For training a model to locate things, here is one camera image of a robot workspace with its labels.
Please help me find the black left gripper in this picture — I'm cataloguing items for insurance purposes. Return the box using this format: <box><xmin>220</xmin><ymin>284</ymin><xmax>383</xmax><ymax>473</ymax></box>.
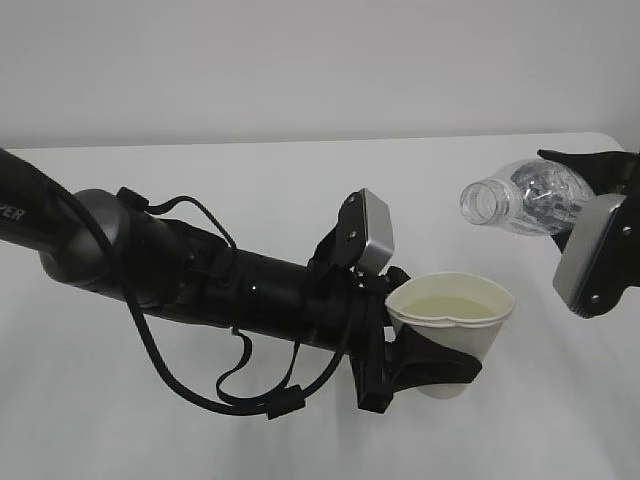
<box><xmin>347</xmin><ymin>266</ymin><xmax>482</xmax><ymax>413</ymax></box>

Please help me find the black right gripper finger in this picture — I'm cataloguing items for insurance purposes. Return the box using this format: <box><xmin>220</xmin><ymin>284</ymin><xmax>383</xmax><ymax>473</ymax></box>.
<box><xmin>537</xmin><ymin>149</ymin><xmax>639</xmax><ymax>199</ymax></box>

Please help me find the white paper cup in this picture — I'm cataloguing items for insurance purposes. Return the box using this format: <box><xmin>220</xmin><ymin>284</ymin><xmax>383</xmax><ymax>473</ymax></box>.
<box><xmin>387</xmin><ymin>271</ymin><xmax>516</xmax><ymax>400</ymax></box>

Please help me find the clear water bottle green label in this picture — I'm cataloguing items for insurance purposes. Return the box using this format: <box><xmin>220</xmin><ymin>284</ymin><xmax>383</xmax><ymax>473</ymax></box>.
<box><xmin>459</xmin><ymin>159</ymin><xmax>596</xmax><ymax>236</ymax></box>

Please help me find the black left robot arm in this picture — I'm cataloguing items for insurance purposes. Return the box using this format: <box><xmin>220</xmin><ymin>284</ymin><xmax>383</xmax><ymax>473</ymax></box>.
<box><xmin>1</xmin><ymin>152</ymin><xmax>482</xmax><ymax>419</ymax></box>

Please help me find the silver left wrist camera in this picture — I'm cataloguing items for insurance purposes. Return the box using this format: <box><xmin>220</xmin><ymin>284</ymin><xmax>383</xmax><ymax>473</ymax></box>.
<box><xmin>312</xmin><ymin>188</ymin><xmax>396</xmax><ymax>274</ymax></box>

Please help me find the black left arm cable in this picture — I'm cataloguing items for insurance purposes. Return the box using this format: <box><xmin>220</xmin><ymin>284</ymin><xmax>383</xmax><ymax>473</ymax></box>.
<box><xmin>49</xmin><ymin>185</ymin><xmax>361</xmax><ymax>420</ymax></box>

